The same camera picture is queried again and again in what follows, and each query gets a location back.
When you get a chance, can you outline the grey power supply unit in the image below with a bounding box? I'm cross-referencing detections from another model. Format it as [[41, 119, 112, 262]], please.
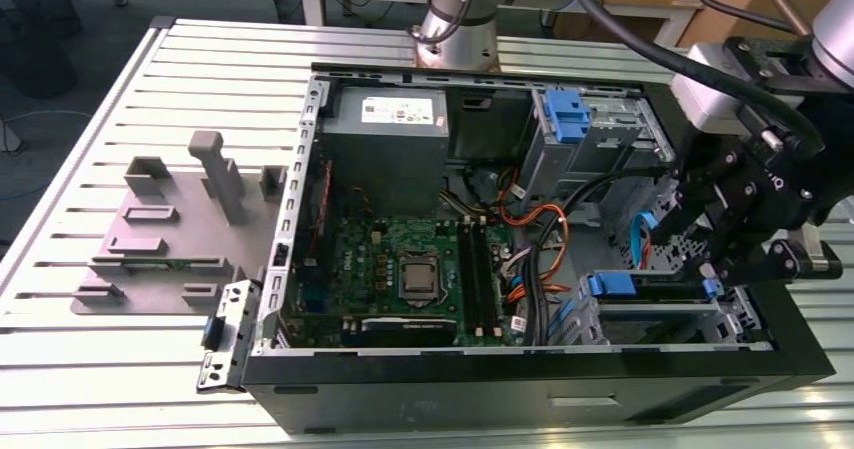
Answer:
[[317, 84, 449, 218]]

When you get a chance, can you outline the orange power wire bundle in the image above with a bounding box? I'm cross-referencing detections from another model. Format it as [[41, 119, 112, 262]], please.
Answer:
[[497, 201, 574, 303]]

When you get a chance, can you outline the thin multicolour wire bundle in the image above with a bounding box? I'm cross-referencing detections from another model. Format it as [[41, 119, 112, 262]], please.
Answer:
[[500, 246, 532, 278]]

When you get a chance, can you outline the black office chair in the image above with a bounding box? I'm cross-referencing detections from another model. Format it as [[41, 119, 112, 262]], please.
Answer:
[[0, 0, 85, 100]]

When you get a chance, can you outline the silver CPU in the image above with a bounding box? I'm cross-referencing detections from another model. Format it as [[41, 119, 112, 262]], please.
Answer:
[[397, 261, 436, 290]]

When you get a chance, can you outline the blue drive cage latch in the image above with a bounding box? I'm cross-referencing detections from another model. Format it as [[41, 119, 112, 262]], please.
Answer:
[[543, 87, 594, 143]]

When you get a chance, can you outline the black graphics card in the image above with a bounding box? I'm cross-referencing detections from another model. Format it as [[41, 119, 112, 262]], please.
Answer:
[[339, 313, 460, 348]]

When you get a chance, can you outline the green motherboard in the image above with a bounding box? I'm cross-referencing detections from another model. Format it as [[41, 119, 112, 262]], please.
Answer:
[[283, 213, 528, 348]]

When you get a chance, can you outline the grey parts rack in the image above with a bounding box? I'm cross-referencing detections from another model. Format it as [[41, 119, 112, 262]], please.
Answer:
[[70, 131, 292, 318]]

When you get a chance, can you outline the grey metal drive cage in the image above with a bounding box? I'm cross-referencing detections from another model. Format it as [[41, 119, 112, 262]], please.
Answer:
[[519, 86, 672, 205]]

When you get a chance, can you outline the thick black robot hose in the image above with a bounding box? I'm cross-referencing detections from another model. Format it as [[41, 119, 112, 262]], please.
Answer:
[[570, 0, 828, 158]]

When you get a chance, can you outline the metal card retainer bracket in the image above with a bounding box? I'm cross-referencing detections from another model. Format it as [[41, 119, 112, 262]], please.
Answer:
[[195, 277, 263, 394]]

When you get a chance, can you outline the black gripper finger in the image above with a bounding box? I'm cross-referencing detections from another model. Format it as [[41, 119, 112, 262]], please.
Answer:
[[672, 151, 742, 270], [710, 218, 788, 288]]

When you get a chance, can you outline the CPU socket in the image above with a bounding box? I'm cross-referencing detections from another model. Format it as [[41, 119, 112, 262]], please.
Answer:
[[392, 248, 448, 308]]

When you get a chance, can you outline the yellow black wire bundle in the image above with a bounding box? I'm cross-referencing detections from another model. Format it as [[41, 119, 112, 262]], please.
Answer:
[[437, 163, 528, 218]]

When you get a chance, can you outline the blue SATA wire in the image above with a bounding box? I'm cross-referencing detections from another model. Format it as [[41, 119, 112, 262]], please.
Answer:
[[628, 208, 675, 270]]

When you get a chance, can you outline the blue bracket latch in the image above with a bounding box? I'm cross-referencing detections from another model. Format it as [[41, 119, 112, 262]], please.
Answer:
[[201, 316, 227, 350]]

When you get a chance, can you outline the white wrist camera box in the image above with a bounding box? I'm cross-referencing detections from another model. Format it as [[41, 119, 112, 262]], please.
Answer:
[[668, 43, 763, 136]]

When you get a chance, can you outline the black cable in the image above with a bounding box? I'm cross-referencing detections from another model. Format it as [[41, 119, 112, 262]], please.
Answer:
[[536, 167, 668, 345], [520, 167, 668, 345]]

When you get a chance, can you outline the metal disk bay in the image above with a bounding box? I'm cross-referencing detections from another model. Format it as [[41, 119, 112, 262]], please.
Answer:
[[576, 267, 762, 343]]

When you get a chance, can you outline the thin red wire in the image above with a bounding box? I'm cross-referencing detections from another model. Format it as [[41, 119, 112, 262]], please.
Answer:
[[303, 161, 335, 265]]

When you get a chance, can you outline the black RAM slot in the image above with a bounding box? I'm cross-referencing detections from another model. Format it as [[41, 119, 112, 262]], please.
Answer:
[[455, 213, 487, 336]]

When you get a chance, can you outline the black wrist mounting bracket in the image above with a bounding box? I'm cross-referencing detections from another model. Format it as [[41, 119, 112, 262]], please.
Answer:
[[723, 35, 826, 98]]

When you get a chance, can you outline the green RAM stick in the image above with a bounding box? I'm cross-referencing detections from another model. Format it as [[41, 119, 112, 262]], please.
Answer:
[[122, 259, 196, 270]]

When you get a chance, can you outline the hard disk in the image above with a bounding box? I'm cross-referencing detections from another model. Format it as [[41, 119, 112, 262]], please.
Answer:
[[556, 270, 723, 343]]

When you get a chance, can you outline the black PC case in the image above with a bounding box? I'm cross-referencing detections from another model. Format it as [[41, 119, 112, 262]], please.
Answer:
[[239, 60, 835, 433]]

